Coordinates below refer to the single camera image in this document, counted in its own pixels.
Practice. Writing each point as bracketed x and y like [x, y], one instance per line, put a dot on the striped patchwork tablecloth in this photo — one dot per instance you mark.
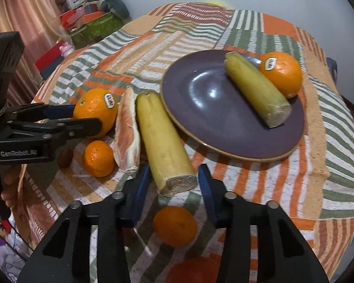
[318, 159]

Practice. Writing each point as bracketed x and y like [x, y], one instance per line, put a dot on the cut yellow banana half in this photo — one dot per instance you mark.
[162, 141]
[253, 85]

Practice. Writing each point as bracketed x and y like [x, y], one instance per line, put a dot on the person's left hand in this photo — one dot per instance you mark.
[10, 181]

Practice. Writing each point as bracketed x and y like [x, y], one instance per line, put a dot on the red flat box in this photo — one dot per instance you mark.
[76, 16]

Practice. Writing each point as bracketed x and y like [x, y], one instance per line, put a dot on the orange striped curtain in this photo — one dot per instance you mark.
[26, 11]

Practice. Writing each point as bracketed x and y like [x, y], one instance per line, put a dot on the small mandarin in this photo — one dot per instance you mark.
[98, 158]
[175, 226]

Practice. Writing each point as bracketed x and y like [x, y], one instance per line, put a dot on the purple ceramic plate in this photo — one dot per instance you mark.
[212, 115]

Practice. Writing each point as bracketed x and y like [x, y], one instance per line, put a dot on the red gift box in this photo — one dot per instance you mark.
[48, 57]

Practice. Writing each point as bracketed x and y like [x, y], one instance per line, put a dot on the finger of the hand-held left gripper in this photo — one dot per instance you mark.
[60, 111]
[79, 127]

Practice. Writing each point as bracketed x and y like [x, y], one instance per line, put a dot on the large orange with sticker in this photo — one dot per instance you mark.
[94, 103]
[284, 75]

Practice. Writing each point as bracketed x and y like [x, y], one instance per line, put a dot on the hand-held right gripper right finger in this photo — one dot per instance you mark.
[208, 190]

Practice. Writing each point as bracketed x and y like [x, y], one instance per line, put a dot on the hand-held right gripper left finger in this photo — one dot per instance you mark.
[141, 190]

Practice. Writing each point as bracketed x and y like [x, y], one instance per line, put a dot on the pink grapefruit wedge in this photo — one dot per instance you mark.
[126, 135]

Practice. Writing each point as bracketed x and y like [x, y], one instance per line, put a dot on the grey stuffed cushion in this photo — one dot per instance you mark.
[115, 1]

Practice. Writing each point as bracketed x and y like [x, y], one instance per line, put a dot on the blurred orange fruit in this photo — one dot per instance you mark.
[194, 271]

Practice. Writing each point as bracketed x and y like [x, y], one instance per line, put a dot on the green patterned box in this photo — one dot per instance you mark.
[97, 29]

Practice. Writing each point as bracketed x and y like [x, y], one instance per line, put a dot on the floral printed cloth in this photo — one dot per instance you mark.
[3, 256]

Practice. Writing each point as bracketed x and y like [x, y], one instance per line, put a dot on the small brown fruit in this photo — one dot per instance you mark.
[65, 157]

